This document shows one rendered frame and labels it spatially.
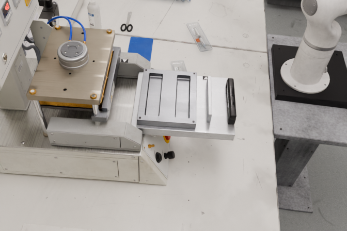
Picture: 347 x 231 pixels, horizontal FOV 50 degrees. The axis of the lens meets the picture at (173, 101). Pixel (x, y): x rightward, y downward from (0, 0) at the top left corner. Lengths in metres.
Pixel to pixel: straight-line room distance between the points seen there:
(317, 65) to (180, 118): 0.62
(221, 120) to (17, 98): 0.59
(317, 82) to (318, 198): 0.85
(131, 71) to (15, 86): 0.35
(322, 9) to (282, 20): 1.92
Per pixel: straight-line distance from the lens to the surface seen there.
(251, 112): 1.42
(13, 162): 1.21
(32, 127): 1.15
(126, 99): 1.17
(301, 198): 2.16
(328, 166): 2.34
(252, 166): 1.29
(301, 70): 1.48
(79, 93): 0.96
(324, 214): 2.18
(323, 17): 1.27
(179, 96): 1.11
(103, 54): 1.05
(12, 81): 1.10
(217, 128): 1.07
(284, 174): 2.05
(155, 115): 1.06
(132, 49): 1.59
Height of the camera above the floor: 1.82
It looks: 50 degrees down
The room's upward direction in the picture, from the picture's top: 5 degrees clockwise
